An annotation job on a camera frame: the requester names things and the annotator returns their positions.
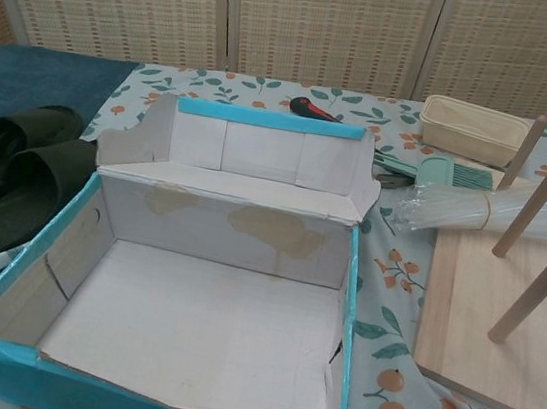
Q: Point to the wooden board with pegs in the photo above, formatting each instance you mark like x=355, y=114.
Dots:
x=492, y=304

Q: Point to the clear plastic bag bundle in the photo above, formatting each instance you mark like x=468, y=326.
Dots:
x=455, y=205

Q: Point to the bamboo folding screen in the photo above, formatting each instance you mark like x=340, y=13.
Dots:
x=326, y=30

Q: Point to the blue shoe box white inside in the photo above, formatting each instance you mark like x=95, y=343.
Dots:
x=189, y=304

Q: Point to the beige rectangular food tray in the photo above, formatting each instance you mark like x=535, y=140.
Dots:
x=464, y=134

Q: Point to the black slipper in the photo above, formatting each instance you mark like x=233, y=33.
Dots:
x=37, y=123
x=28, y=192

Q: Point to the green silicone brush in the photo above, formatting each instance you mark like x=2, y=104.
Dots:
x=434, y=169

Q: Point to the floral leaf print tablecloth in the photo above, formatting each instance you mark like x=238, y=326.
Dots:
x=393, y=291

